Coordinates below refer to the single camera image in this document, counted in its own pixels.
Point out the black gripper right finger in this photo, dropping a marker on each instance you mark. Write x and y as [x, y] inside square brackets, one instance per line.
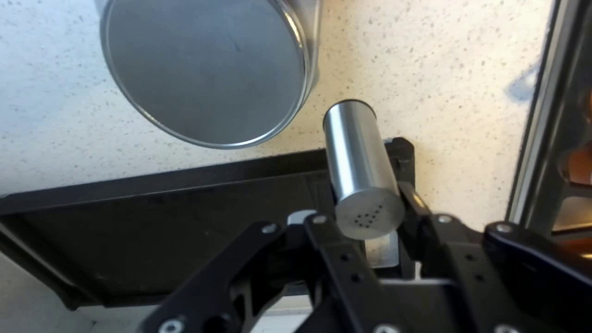
[511, 271]

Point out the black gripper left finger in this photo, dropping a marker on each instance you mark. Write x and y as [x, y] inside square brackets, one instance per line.
[320, 271]

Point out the small silver cylindrical shaker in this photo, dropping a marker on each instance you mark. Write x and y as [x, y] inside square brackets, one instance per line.
[361, 167]

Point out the black rectangular tray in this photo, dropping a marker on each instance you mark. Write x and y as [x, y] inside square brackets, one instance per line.
[154, 234]

